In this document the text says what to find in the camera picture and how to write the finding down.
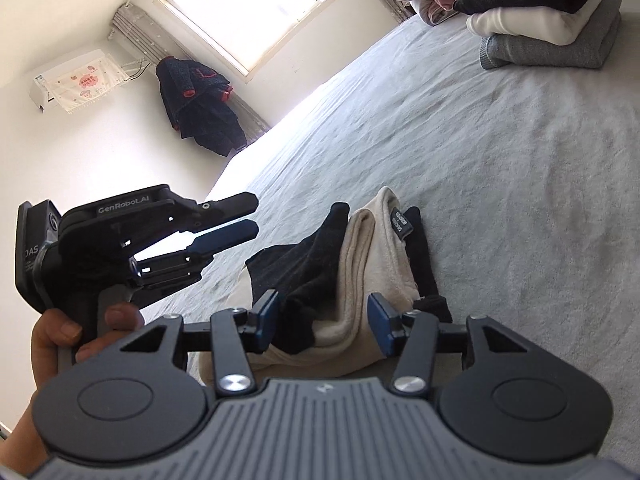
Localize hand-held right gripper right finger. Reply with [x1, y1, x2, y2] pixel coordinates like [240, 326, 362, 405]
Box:
[367, 292, 531, 396]

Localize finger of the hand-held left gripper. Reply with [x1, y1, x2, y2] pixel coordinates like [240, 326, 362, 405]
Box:
[175, 191, 260, 226]
[189, 219, 260, 257]

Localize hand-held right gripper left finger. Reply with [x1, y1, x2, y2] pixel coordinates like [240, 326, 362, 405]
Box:
[120, 289, 281, 396]

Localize cream and black sweatshirt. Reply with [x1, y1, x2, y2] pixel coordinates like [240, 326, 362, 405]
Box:
[197, 186, 453, 383]

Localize person's left forearm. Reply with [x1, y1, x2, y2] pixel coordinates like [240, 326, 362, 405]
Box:
[0, 400, 48, 466]

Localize person's left hand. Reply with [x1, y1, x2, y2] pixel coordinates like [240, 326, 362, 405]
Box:
[30, 304, 146, 401]

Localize dark hanging jacket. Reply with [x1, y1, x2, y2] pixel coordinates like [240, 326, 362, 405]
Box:
[155, 57, 247, 157]

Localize white air conditioner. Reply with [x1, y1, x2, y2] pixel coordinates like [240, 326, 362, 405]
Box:
[29, 49, 123, 113]

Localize air conditioner pipes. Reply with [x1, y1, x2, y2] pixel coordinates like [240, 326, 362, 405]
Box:
[120, 57, 151, 81]

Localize window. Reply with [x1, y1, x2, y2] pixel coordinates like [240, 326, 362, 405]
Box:
[160, 0, 358, 86]

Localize grey folded garment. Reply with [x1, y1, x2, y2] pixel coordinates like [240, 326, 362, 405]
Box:
[479, 0, 623, 71]

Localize white folded garment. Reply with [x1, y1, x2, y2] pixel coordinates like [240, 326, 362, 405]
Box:
[466, 0, 623, 46]

